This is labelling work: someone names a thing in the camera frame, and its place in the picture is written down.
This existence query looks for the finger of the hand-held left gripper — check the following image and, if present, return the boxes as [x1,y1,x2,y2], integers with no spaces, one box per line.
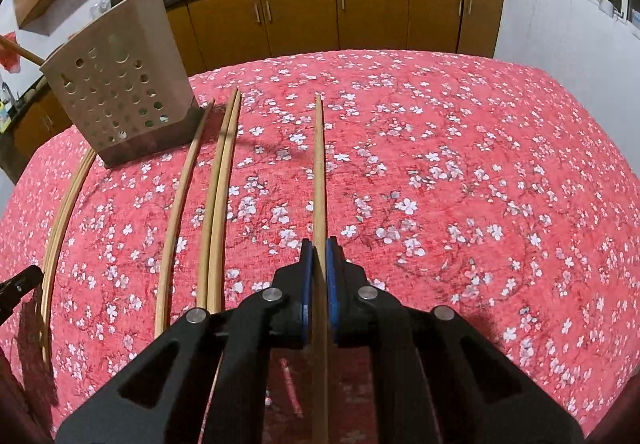
[0,265,45,320]

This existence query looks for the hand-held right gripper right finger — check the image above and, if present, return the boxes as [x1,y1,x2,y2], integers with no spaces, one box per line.
[325,236,586,444]

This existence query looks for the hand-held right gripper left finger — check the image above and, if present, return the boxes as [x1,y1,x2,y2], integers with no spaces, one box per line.
[55,239,316,444]

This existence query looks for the wooden chopstick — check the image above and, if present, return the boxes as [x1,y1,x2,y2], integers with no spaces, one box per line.
[0,34,47,67]
[206,91,243,425]
[154,98,217,341]
[39,148,92,367]
[196,88,238,312]
[313,93,331,444]
[46,148,98,305]

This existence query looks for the beige perforated chopstick holder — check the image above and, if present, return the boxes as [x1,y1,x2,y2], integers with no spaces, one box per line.
[40,0,213,170]

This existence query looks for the red floral tablecloth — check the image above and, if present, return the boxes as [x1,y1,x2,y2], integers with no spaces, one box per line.
[0,49,640,444]

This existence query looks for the red plastic bag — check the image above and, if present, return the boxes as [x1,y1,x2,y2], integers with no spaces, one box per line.
[0,31,23,75]

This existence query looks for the wooden lower kitchen cabinets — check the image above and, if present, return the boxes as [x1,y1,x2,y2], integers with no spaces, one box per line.
[0,0,506,185]

